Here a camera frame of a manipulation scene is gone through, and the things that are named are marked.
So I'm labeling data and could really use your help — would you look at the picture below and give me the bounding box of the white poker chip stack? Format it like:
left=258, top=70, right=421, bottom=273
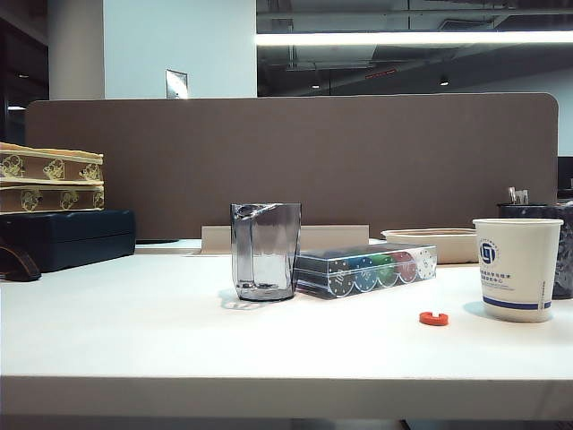
left=414, top=248, right=437, bottom=280

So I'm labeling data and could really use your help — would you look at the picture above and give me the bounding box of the white paper cup blue print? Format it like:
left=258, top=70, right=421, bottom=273
left=472, top=217, right=565, bottom=324

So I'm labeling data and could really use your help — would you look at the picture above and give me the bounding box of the black mesh pen holder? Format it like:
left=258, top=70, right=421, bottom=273
left=496, top=201, right=573, bottom=300

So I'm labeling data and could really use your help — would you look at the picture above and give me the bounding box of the green poker chip stack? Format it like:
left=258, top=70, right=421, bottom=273
left=374, top=253, right=400, bottom=286

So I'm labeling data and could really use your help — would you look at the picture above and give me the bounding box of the brown leather strap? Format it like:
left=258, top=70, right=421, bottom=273
left=0, top=244, right=43, bottom=283

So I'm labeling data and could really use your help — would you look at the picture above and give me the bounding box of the brown fabric desk partition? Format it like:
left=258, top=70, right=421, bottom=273
left=24, top=91, right=561, bottom=245

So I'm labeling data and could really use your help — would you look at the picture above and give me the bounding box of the black poker chip stack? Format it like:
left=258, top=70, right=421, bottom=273
left=328, top=259, right=355, bottom=297

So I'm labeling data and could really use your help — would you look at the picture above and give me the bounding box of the dark navy hard case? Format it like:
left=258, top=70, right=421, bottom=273
left=0, top=209, right=137, bottom=274

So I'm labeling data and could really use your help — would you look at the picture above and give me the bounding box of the grey transparent plastic mug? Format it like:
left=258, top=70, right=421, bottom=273
left=229, top=202, right=303, bottom=303

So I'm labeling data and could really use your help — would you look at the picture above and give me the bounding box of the clear plastic poker chip case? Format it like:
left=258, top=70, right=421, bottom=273
left=293, top=241, right=438, bottom=300

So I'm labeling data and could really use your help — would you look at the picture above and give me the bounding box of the red poker chip stack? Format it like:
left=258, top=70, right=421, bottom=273
left=393, top=250, right=420, bottom=283

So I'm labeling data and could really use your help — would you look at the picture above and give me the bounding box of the blue poker chip stack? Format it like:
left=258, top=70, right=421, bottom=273
left=351, top=255, right=380, bottom=290

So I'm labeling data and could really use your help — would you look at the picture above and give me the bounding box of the beige oval paper tray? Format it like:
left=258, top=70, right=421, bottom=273
left=381, top=227, right=479, bottom=265

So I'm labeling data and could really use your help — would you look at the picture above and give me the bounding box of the silver wall plate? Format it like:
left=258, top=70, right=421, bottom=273
left=165, top=68, right=190, bottom=100

